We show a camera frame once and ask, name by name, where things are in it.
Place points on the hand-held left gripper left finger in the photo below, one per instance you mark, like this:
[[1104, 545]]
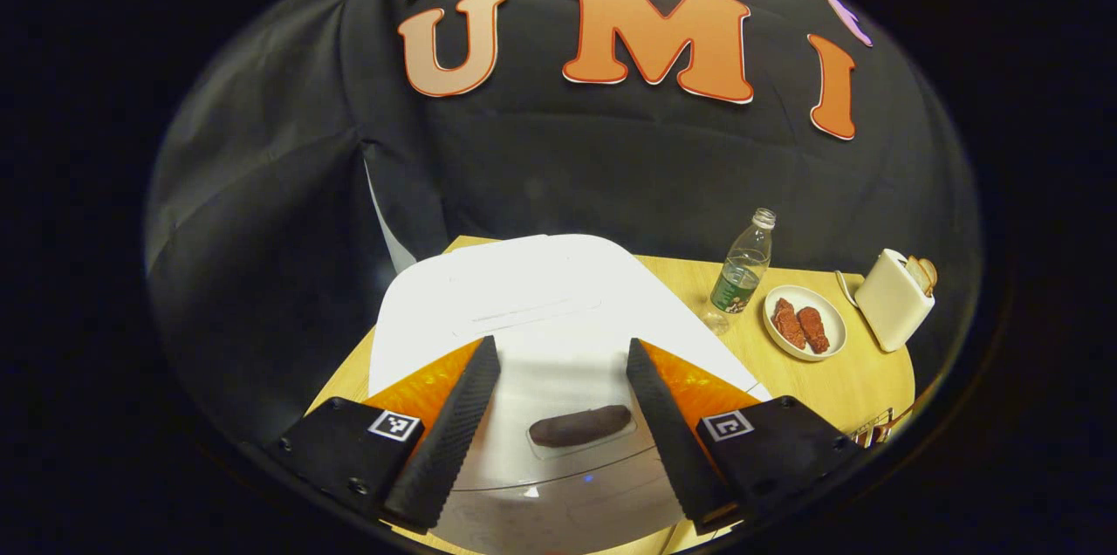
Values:
[[445, 441]]

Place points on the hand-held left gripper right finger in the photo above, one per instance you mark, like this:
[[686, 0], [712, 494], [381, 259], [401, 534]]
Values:
[[668, 441]]

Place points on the white rice cooker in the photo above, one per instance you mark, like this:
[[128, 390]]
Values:
[[541, 302]]

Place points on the red meat piece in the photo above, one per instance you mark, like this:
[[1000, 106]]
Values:
[[788, 323], [813, 330]]

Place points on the clear plastic water bottle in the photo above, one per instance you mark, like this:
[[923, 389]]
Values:
[[742, 276]]

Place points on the white round plate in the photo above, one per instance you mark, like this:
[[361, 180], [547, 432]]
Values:
[[836, 319]]

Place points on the white toaster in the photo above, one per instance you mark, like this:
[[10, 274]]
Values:
[[890, 302]]

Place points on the black backdrop cloth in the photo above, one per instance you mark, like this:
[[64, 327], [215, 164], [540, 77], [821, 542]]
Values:
[[567, 162]]

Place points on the toast slice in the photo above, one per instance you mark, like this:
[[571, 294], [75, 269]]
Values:
[[915, 273], [929, 274]]

